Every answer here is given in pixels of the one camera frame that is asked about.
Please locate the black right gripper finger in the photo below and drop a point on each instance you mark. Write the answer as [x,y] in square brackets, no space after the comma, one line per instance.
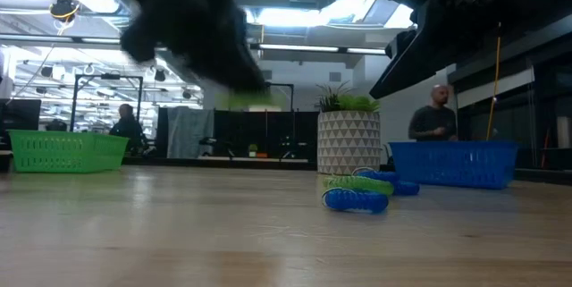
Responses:
[406,65]
[400,44]

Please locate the standing person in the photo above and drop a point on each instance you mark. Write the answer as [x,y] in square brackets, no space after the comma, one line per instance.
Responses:
[431,121]

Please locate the grey hanging cloth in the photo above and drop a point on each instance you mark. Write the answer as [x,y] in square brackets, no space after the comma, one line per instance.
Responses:
[190,132]

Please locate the seated person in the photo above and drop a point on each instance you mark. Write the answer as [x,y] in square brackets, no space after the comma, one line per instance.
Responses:
[127,128]

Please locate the black partition panel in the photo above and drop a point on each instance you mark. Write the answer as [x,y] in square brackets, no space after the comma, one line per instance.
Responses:
[250,132]

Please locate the green plastic basket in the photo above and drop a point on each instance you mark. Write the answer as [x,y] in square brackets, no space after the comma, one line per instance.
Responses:
[67,153]

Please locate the white triangle-pattern planter pot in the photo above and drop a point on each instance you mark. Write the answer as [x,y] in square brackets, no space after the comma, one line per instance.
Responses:
[348,141]

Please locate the green potted plant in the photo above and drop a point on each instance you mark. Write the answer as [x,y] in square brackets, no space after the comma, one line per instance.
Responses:
[353,103]

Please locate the long ceiling light fixture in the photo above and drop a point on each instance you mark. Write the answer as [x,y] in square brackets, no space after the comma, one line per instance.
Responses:
[299,48]

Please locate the grey wall vent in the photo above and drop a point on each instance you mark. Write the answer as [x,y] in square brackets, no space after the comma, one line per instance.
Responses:
[335,77]
[268,75]

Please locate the black monitor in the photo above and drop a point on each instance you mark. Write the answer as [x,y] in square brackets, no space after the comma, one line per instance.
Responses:
[20,115]

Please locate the background workbench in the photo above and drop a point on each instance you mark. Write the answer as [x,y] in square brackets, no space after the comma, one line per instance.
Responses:
[179,160]

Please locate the blue plastic basket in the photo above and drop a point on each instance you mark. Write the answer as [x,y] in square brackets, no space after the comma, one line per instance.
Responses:
[451,164]

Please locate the black metal frame stand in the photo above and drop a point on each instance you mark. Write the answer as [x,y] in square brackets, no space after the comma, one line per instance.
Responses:
[279,84]
[107,76]

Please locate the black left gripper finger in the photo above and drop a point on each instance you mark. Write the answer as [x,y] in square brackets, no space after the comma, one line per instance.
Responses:
[237,70]

